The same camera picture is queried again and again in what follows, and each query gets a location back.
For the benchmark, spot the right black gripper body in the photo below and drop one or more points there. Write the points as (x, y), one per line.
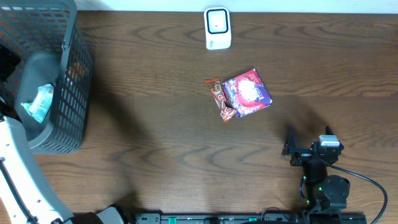
(306, 150)

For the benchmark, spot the red purple snack packet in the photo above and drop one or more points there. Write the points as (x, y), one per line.
(246, 93)

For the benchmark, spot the teal white snack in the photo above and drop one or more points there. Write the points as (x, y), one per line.
(41, 104)

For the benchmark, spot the orange tissue pack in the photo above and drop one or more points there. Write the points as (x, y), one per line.
(77, 71)

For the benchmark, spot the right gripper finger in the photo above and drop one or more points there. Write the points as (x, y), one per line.
(329, 131)
(290, 146)

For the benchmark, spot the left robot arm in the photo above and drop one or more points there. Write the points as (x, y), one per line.
(25, 192)

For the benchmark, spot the orange brown candy bar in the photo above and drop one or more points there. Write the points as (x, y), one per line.
(216, 89)

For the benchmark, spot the grey plastic shopping basket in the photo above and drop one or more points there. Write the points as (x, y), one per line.
(39, 41)

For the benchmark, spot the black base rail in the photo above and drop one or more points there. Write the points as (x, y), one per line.
(156, 218)

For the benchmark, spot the white barcode scanner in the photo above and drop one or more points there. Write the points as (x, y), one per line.
(217, 28)

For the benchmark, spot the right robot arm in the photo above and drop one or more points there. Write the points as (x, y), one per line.
(325, 194)

